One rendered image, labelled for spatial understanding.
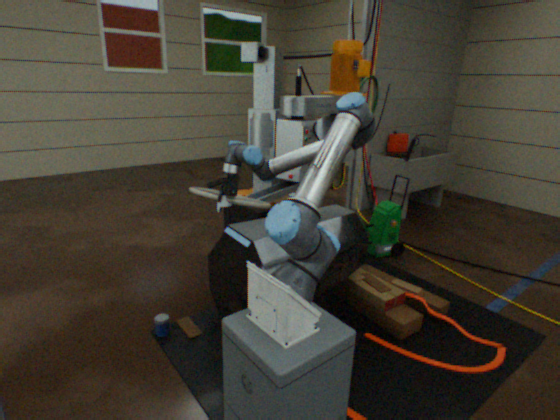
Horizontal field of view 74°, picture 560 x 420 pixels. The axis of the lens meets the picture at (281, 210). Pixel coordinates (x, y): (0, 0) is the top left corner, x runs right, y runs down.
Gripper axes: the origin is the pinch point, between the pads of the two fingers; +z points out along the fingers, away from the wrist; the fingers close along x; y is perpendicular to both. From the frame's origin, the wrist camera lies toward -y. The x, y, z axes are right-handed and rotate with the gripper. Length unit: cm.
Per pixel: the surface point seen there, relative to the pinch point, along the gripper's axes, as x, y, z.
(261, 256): 34.5, 24.4, 26.4
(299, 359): -65, 56, 39
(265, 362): -67, 44, 42
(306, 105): 54, 29, -74
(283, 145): 64, 19, -47
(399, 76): 353, 128, -205
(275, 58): 111, -8, -118
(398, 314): 89, 130, 56
